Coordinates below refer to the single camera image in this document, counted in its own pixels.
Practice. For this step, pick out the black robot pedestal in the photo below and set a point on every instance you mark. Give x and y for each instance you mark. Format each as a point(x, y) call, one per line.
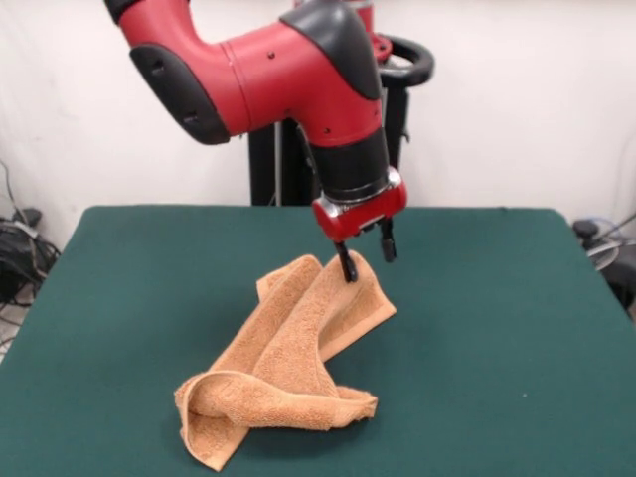
point(263, 169)

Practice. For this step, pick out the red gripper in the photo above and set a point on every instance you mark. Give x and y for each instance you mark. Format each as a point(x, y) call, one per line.
point(358, 218)

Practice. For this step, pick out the black bulky object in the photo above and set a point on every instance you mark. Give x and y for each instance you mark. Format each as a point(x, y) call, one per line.
point(623, 283)

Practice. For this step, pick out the small black device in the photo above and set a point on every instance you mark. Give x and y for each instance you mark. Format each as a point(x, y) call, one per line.
point(586, 227)

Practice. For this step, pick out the orange terry towel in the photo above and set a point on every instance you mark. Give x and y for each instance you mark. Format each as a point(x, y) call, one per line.
point(298, 338)

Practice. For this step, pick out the black power adapter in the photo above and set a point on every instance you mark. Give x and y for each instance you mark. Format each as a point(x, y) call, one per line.
point(31, 215)

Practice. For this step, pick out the dark green table cloth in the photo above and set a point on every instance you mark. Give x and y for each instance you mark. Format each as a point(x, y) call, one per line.
point(124, 298)

